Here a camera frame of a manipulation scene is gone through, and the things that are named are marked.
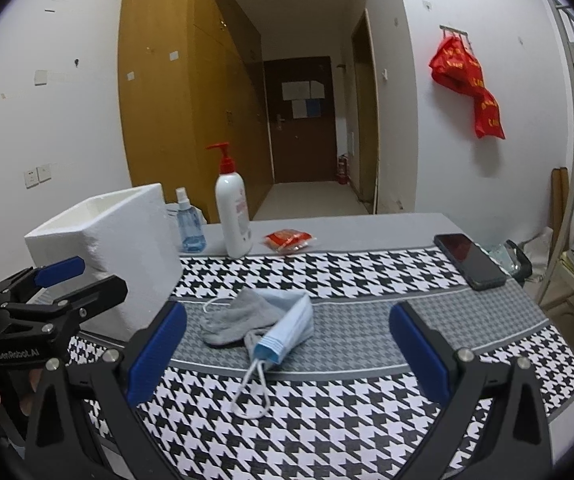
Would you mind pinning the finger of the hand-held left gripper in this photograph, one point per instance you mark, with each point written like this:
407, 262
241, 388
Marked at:
59, 267
102, 292

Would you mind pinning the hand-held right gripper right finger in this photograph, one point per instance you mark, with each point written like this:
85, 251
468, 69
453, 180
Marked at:
422, 360

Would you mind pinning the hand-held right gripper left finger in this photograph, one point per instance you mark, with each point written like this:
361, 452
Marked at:
157, 355

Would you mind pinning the white foam box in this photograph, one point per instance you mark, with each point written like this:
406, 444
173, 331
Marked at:
117, 240

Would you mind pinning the grey sock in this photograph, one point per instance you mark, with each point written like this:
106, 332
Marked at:
237, 317

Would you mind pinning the blue face mask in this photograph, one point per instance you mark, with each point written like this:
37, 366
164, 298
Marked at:
292, 325

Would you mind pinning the houndstooth tablecloth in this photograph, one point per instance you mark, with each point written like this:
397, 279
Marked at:
367, 280

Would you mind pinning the blue spray bottle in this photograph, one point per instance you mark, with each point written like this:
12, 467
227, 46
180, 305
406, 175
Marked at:
189, 230

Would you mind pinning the black smartphone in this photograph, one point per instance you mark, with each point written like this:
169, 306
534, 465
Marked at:
469, 260

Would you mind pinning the clear plastic bag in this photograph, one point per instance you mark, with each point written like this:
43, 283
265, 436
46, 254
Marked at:
514, 260

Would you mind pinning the white lotion pump bottle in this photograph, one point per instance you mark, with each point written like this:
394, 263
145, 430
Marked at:
233, 215

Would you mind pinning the red snack packet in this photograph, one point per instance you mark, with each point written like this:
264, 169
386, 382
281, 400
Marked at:
289, 240

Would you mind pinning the wooden wardrobe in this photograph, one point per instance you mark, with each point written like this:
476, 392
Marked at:
167, 125

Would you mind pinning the red fire extinguisher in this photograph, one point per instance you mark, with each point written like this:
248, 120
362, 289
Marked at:
343, 171

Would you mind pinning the wooden side door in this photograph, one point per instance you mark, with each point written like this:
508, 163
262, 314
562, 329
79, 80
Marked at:
365, 125

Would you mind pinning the dark brown entrance door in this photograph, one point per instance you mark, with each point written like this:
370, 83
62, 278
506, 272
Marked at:
299, 150

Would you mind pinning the blue and white paper notice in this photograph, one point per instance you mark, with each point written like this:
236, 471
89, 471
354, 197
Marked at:
307, 109

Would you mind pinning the red plastic bag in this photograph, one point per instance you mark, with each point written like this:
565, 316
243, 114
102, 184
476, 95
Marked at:
462, 75

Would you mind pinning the white wall socket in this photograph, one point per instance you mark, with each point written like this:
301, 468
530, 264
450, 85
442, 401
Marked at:
30, 178

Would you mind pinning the white wall switch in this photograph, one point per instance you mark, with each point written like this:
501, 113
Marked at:
44, 173

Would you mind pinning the white wall plate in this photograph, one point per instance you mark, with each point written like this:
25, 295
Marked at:
40, 77

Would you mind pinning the metal wall hook rack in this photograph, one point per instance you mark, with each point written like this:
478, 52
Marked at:
454, 30

